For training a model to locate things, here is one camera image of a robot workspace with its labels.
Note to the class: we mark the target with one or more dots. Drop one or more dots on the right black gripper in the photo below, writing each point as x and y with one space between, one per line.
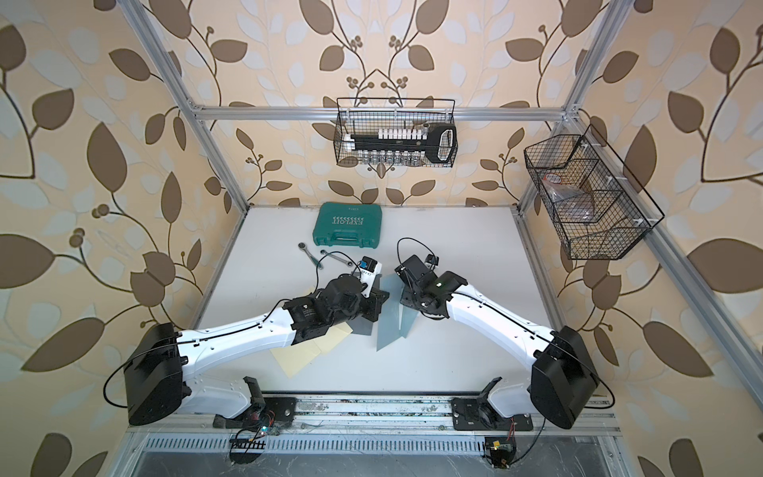
406 298

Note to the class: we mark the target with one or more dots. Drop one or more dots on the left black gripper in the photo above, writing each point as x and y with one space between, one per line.
376 301

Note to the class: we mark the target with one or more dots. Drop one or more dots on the light blue envelope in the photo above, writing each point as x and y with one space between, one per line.
396 320

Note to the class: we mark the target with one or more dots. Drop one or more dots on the dark grey envelope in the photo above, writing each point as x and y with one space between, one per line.
361 326

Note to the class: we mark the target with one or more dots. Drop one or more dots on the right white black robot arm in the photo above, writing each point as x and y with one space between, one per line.
561 376

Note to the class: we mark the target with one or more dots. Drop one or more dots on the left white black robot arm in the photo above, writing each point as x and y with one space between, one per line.
163 374

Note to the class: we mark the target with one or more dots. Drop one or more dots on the yellow envelope green seal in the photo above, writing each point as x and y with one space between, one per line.
333 338

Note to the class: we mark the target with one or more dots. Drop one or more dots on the yellow envelope red seal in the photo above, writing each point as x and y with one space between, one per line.
293 359

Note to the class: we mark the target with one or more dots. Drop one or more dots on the silver combination wrench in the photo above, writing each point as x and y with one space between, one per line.
339 257

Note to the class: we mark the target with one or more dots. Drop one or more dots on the green tool case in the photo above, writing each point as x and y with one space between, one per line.
348 225

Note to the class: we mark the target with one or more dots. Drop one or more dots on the black socket set holder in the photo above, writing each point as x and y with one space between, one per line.
418 145

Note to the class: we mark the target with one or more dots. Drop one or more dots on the clear plastic bag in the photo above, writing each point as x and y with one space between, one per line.
572 204

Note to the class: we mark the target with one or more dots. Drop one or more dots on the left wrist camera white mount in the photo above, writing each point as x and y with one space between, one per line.
370 269

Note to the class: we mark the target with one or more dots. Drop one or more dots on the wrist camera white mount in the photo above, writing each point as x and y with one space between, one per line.
370 269
432 261

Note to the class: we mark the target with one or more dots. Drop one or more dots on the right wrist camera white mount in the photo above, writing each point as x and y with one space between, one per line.
432 261

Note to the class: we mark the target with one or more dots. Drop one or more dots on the ratchet wrench green handle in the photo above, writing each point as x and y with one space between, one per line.
303 247

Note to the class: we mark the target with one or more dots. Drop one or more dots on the aluminium rail front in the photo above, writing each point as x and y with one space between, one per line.
346 414

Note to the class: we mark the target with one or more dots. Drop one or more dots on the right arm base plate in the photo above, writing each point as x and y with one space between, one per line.
476 414

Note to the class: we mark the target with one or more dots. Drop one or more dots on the black wire basket back wall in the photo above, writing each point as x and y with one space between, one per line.
365 114

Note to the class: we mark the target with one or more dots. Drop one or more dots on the black wire basket wall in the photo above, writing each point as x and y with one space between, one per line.
365 114
598 207

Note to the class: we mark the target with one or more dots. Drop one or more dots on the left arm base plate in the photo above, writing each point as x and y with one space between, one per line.
263 411

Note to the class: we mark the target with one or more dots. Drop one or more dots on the right electronics board with wires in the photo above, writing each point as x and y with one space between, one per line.
500 452

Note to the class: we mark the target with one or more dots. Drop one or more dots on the electronics board with wires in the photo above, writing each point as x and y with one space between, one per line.
247 444
500 452

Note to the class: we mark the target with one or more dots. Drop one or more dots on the left electronics board with wires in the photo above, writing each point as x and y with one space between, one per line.
247 444

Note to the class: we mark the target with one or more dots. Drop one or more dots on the black wire basket right wall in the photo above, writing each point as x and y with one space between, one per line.
598 207

